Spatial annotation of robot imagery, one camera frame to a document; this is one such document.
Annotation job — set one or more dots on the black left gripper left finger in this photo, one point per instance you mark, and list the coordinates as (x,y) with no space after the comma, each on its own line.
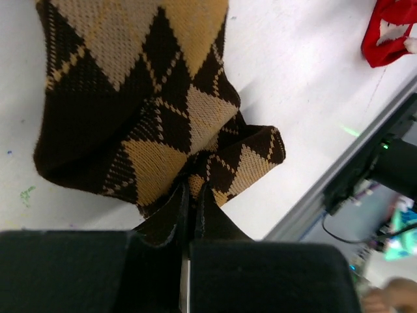
(98,271)

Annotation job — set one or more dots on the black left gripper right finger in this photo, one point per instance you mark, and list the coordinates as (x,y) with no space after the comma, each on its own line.
(259,276)

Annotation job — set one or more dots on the brown argyle sock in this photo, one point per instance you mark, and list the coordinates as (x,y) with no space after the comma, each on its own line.
(137,100)

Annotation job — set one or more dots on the person's hand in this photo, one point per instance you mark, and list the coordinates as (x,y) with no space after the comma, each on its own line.
(398,295)

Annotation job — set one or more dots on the red white fluffy sock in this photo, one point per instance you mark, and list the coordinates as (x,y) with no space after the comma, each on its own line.
(388,33)

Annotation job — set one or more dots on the aluminium rail frame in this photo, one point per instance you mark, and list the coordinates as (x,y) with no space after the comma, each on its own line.
(299,220)

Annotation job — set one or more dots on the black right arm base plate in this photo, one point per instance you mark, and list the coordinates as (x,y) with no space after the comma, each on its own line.
(388,157)

